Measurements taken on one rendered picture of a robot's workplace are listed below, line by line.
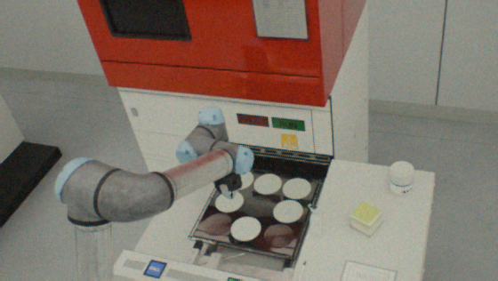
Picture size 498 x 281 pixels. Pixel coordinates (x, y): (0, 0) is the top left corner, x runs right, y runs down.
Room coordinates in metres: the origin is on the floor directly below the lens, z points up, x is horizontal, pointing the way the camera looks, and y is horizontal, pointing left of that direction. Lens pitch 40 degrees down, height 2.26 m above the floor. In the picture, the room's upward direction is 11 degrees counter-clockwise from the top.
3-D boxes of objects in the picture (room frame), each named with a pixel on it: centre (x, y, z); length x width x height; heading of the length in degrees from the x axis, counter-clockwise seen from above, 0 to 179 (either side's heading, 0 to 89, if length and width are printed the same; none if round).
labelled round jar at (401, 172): (1.15, -0.44, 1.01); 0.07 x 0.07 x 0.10
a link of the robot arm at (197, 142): (1.17, 0.15, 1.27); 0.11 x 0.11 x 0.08; 53
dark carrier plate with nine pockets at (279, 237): (1.25, 0.02, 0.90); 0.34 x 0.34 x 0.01; 64
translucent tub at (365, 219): (1.03, -0.30, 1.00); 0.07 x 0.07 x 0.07; 40
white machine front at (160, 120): (1.54, 0.09, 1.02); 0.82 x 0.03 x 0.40; 64
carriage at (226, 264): (1.01, 0.12, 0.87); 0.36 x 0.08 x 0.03; 64
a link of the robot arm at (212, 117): (1.26, 0.11, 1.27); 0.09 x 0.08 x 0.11; 143
